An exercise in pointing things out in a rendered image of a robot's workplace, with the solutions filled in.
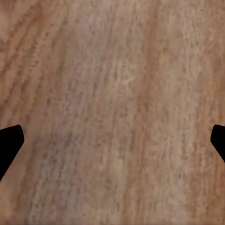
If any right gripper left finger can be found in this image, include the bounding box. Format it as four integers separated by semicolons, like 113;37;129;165
0;125;24;181

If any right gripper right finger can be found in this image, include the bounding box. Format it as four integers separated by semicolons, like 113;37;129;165
210;124;225;162

